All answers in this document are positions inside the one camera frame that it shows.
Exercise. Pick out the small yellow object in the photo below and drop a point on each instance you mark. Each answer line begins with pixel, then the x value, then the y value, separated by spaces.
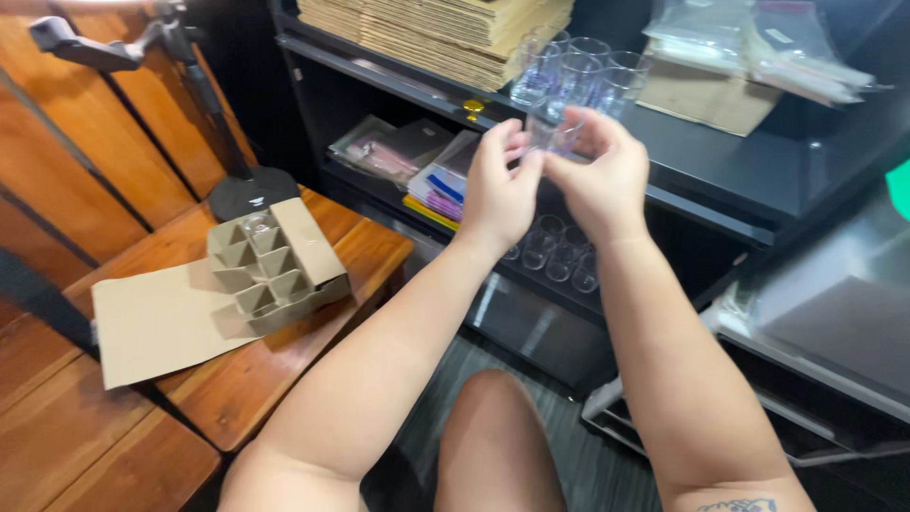
pixel 473 108

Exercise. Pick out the shot glass in box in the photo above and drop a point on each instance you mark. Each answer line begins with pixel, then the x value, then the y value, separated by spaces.
pixel 258 225

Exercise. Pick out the group of clear drinking glasses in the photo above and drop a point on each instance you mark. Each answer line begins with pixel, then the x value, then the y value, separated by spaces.
pixel 579 75

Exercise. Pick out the group of small shot glasses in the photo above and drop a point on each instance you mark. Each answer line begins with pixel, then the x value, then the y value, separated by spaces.
pixel 558 249

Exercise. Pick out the pile of clear plastic bags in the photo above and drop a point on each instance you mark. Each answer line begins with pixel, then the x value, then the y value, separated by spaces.
pixel 761 46

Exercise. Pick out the stack of packaged stationery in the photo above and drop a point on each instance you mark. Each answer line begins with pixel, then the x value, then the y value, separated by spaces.
pixel 412 167

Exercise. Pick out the person's leg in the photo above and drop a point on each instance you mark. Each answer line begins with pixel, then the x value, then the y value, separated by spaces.
pixel 494 448

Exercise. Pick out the stack of flat cardboard sheets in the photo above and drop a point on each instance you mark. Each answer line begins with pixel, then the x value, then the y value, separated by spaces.
pixel 441 35

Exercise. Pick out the person's left hand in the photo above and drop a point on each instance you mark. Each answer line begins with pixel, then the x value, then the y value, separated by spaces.
pixel 497 192

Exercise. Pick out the clear shot glass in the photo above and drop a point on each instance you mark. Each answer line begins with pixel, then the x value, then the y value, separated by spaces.
pixel 551 126

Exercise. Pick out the person's right hand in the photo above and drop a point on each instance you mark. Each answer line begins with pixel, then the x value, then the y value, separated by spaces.
pixel 604 181

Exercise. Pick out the brown cardboard box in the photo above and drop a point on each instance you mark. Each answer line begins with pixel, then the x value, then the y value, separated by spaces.
pixel 704 96

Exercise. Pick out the grey metal cabinet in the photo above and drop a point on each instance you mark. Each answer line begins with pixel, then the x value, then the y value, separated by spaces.
pixel 796 341

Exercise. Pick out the black shelf unit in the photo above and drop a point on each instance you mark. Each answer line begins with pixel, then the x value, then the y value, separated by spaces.
pixel 569 213

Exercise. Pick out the black desk lamp stand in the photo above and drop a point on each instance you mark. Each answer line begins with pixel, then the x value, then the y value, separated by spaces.
pixel 170 92

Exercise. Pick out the cardboard divider box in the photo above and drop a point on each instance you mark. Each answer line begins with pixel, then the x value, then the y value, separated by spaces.
pixel 234 291

